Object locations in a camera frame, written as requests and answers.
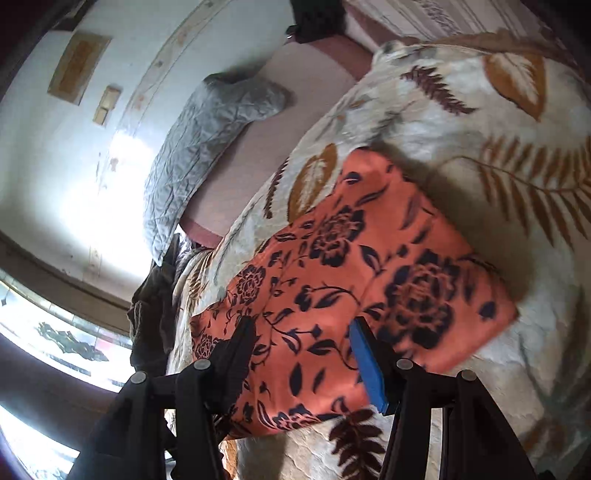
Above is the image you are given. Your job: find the black hanging garment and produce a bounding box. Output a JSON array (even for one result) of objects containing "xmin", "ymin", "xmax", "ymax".
[{"xmin": 290, "ymin": 0, "xmax": 352, "ymax": 40}]

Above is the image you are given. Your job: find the striped floral cushion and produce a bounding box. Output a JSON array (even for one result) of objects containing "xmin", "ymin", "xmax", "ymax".
[{"xmin": 344, "ymin": 0, "xmax": 591, "ymax": 51}]

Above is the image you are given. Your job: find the grey quilted pillow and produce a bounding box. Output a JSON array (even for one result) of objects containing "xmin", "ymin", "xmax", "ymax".
[{"xmin": 143, "ymin": 74, "xmax": 293, "ymax": 267}]

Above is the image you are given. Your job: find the pink sofa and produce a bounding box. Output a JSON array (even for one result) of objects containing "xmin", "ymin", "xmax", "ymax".
[{"xmin": 178, "ymin": 0, "xmax": 384, "ymax": 250}]

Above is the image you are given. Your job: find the orange floral blouse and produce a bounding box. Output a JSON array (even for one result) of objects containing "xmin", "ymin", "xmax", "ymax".
[{"xmin": 189, "ymin": 147, "xmax": 520, "ymax": 437}]

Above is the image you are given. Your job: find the brown fuzzy cloth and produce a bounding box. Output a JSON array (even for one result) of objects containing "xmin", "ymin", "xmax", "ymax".
[{"xmin": 127, "ymin": 233, "xmax": 195, "ymax": 377}]

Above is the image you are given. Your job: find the leaf-printed cream blanket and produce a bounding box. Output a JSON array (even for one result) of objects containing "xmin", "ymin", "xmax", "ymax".
[{"xmin": 164, "ymin": 32, "xmax": 591, "ymax": 480}]

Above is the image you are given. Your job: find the wooden stained glass door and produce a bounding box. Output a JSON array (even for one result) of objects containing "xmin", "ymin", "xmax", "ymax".
[{"xmin": 0, "ymin": 231, "xmax": 171, "ymax": 480}]

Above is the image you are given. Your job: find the framed wall plaque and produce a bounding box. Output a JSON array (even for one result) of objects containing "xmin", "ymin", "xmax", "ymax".
[{"xmin": 46, "ymin": 31, "xmax": 113, "ymax": 107}]

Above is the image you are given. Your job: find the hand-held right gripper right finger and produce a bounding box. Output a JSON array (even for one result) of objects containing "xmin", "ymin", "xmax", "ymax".
[{"xmin": 348, "ymin": 316, "xmax": 539, "ymax": 480}]

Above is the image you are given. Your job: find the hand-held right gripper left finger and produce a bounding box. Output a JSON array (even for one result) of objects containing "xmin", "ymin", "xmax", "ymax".
[{"xmin": 67, "ymin": 316, "xmax": 257, "ymax": 480}]

